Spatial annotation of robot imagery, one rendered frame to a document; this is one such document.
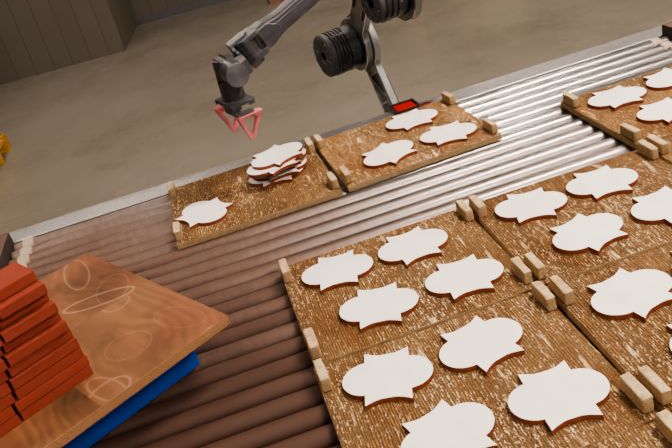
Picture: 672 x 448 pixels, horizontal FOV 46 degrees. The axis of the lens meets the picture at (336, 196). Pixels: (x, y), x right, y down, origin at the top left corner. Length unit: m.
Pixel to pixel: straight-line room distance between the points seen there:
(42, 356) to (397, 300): 0.60
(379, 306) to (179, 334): 0.35
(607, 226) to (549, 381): 0.43
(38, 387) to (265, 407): 0.35
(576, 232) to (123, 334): 0.84
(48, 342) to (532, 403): 0.72
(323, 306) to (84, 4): 7.50
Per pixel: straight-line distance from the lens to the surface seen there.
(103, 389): 1.31
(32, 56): 9.02
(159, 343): 1.35
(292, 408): 1.32
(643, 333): 1.30
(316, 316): 1.46
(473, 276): 1.45
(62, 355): 1.32
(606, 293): 1.37
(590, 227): 1.55
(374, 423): 1.21
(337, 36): 3.16
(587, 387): 1.20
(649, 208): 1.59
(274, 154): 2.05
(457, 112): 2.19
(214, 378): 1.45
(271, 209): 1.90
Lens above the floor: 1.74
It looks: 25 degrees down
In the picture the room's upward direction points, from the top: 15 degrees counter-clockwise
